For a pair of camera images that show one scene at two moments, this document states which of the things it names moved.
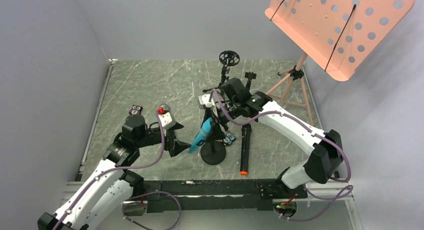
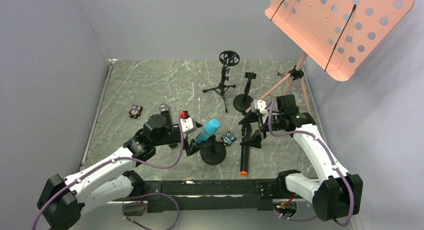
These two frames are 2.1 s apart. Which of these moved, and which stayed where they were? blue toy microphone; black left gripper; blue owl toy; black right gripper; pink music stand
Moved: black right gripper; black left gripper
Stayed: pink music stand; blue toy microphone; blue owl toy
